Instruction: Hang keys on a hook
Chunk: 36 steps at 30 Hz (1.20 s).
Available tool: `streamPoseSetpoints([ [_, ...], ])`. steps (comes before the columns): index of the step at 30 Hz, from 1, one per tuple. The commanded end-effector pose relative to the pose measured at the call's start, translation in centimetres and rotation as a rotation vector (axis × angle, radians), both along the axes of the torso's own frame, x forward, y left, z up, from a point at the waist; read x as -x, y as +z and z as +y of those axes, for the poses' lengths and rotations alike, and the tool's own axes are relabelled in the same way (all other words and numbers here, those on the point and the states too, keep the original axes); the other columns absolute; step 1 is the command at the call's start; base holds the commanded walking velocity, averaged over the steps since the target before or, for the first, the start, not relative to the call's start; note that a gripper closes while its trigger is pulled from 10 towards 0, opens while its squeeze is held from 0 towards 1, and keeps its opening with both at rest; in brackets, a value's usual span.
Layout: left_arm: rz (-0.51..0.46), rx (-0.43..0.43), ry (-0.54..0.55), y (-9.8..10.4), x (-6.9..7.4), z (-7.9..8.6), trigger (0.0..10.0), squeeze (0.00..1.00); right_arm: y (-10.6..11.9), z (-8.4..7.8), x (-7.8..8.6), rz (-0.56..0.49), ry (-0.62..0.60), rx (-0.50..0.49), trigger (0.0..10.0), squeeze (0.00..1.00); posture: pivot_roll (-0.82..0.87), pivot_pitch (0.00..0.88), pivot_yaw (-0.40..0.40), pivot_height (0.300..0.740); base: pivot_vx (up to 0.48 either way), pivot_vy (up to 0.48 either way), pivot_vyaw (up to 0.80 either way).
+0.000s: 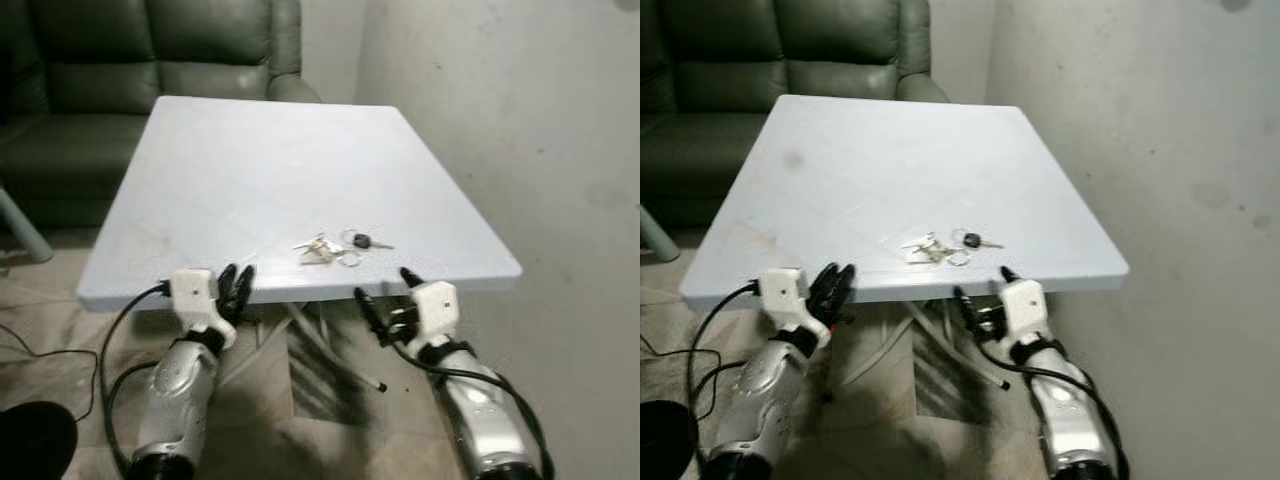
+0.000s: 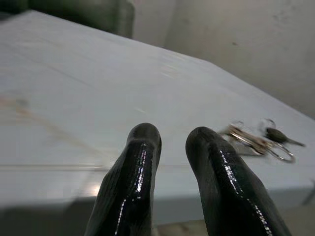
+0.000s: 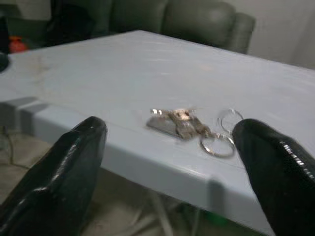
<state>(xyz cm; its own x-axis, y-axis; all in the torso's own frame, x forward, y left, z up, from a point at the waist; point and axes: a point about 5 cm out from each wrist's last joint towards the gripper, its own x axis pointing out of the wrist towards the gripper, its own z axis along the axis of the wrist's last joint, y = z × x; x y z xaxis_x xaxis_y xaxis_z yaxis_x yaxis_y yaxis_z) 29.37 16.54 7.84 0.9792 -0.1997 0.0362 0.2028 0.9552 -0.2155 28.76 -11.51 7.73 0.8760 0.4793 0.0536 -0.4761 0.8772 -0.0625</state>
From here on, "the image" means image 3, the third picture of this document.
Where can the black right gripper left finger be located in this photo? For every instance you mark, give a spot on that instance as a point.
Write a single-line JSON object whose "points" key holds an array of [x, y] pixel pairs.
{"points": [[56, 182]]}

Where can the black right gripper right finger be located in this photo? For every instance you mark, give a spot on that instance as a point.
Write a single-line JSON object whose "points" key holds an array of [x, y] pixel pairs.
{"points": [[278, 172]]}

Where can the silver bunch of keys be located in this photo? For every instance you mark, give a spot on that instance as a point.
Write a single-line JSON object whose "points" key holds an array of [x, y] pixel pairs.
{"points": [[189, 127]]}

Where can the light blue plastic table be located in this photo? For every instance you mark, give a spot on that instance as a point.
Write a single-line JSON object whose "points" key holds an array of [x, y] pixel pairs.
{"points": [[157, 118]]}

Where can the orange round object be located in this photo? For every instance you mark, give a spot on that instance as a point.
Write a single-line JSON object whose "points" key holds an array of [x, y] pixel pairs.
{"points": [[16, 44]]}

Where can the black bag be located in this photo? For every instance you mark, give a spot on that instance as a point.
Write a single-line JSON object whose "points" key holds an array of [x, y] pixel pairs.
{"points": [[66, 27]]}

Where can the grey-green leather sofa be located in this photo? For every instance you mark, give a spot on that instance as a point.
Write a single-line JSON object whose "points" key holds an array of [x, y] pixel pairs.
{"points": [[179, 24]]}

